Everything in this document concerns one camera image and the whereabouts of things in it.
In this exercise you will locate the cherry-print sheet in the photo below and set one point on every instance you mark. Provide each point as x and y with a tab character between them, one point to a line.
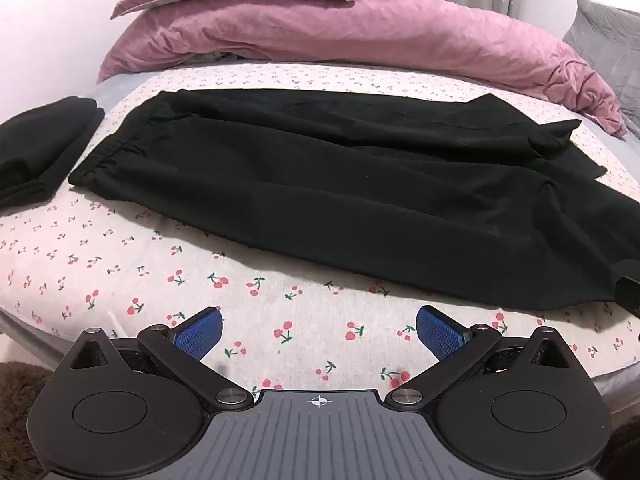
150	255

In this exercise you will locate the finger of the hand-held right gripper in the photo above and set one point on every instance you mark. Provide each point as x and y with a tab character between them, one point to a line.
629	290

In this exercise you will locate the brown shaggy rug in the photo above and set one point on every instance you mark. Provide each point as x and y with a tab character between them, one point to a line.
20	395

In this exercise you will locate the folded black cloth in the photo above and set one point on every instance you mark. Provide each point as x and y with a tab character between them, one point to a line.
40	145

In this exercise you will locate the black pants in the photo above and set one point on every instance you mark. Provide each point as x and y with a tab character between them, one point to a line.
350	185

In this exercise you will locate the pink duvet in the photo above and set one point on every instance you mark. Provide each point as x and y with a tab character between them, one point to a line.
350	35

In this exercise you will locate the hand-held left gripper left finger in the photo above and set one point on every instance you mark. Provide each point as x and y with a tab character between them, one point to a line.
199	334

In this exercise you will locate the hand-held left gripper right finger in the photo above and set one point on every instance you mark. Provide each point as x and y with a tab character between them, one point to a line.
440	334

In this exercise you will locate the grey quilted pillow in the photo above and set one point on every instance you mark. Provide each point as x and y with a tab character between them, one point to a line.
607	45

